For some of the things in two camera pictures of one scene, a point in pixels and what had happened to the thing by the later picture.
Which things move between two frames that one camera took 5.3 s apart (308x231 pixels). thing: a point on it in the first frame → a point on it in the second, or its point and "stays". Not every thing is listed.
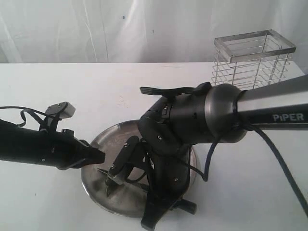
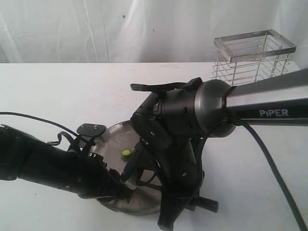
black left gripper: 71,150 → 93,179
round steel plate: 125,200 stays
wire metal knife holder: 250,60 stays
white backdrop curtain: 141,31 stays
